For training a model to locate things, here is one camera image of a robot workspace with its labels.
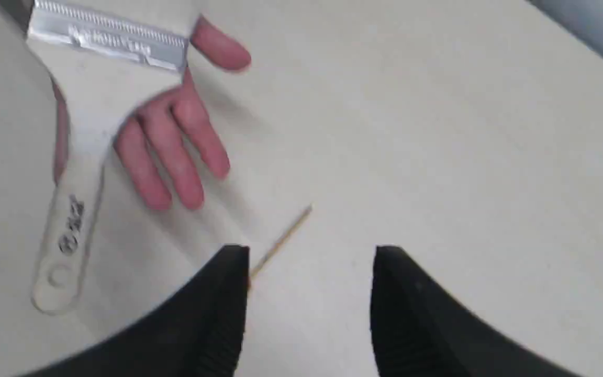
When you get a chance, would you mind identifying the thin wooden stick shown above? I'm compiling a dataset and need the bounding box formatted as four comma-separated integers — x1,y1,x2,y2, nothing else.
249,204,314,283

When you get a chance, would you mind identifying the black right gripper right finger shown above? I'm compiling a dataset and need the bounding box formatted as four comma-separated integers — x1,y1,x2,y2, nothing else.
370,245,574,376

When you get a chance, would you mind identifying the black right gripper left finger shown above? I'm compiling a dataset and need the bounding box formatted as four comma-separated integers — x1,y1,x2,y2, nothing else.
29,245,250,376

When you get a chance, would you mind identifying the bare human hand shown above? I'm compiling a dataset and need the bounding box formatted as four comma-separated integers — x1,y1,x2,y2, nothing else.
50,15,253,211

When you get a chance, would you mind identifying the wooden paint brush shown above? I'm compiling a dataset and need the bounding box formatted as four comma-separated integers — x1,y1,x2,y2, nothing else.
0,1,199,315

